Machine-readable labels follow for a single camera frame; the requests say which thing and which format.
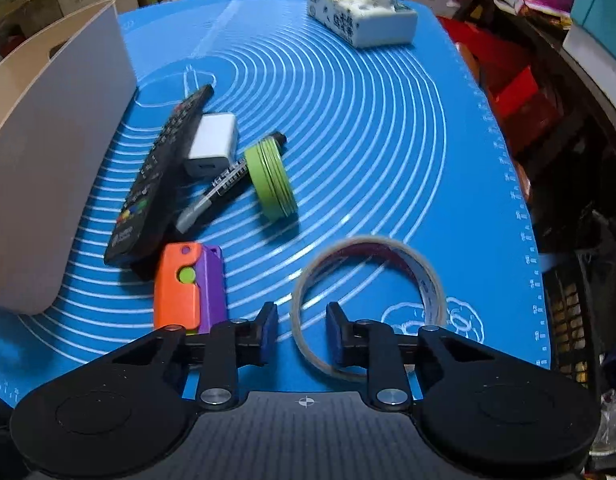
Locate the black marker pen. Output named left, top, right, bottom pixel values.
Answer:
left=175, top=131, right=287, bottom=234

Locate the black remote control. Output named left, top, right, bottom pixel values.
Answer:
left=104, top=84, right=215, bottom=268

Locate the clear tape roll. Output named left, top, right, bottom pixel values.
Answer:
left=292, top=236, right=446, bottom=382

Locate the orange purple toy knife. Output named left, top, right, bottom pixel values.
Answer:
left=154, top=242, right=227, bottom=336

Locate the blue silicone baking mat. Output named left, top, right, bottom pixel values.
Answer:
left=0, top=0, right=556, bottom=397

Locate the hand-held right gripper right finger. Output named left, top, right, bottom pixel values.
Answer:
left=326, top=301, right=495, bottom=409

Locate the black plastic crate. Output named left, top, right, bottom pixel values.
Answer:
left=540, top=252, right=604, bottom=391

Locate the red box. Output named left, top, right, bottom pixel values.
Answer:
left=488, top=65, right=541, bottom=121

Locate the beige plastic storage bin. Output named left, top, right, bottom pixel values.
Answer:
left=0, top=0, right=138, bottom=316

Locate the patterned tissue box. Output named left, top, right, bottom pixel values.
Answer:
left=307, top=0, right=419, bottom=49

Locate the white wall charger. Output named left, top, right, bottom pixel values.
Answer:
left=184, top=112, right=239, bottom=179

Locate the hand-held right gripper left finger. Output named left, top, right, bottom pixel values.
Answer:
left=108, top=301, right=279, bottom=409

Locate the white box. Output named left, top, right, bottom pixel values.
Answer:
left=560, top=22, right=616, bottom=73

